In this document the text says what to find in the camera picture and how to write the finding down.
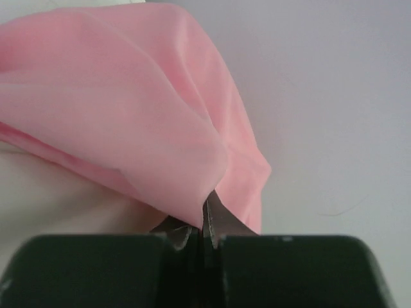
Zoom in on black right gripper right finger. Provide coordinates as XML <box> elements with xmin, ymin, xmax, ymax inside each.
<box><xmin>202</xmin><ymin>191</ymin><xmax>257</xmax><ymax>249</ymax></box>

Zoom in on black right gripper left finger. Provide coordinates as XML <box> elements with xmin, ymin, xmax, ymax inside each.
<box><xmin>150</xmin><ymin>216</ymin><xmax>198</xmax><ymax>250</ymax></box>

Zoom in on white pillow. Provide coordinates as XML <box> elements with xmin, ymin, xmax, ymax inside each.
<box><xmin>0</xmin><ymin>141</ymin><xmax>168</xmax><ymax>238</ymax></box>

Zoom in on pink satin pillowcase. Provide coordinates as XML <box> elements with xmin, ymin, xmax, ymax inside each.
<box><xmin>1</xmin><ymin>3</ymin><xmax>271</xmax><ymax>232</ymax></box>

